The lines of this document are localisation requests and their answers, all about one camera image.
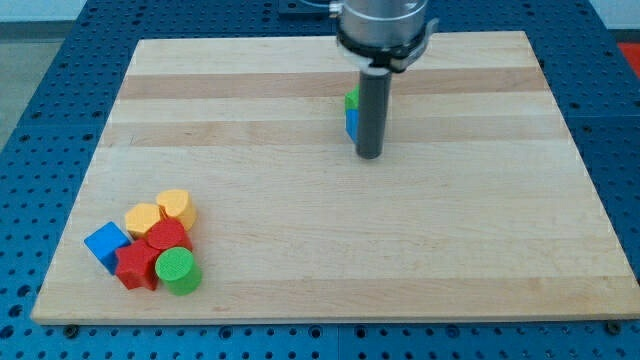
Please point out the blue perforated table plate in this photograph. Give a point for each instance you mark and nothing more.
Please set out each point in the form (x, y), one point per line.
(49, 150)

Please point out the green star block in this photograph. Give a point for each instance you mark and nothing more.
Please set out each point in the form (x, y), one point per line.
(351, 99)

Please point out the blue cube block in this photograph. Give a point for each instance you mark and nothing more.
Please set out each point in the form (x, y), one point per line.
(103, 244)

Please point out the red star block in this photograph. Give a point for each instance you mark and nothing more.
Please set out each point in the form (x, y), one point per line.
(136, 265)

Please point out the wooden board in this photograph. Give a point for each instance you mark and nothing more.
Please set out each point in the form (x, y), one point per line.
(480, 208)

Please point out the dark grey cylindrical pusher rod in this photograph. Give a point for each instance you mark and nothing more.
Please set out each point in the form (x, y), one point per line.
(374, 91)

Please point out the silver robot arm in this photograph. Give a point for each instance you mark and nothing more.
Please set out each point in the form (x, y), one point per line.
(382, 38)

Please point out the red circle block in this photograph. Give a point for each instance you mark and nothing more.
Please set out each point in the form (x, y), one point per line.
(168, 233)

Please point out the yellow hexagon block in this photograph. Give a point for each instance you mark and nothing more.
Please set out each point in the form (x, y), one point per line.
(141, 218)

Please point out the blue block behind rod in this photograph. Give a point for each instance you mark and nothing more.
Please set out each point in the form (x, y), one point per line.
(351, 124)

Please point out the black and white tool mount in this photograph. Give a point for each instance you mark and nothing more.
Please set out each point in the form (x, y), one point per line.
(386, 59)

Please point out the yellow heart block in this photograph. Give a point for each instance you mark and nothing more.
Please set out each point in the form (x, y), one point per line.
(178, 204)

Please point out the green cylinder block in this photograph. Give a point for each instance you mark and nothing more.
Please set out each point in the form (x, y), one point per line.
(178, 270)

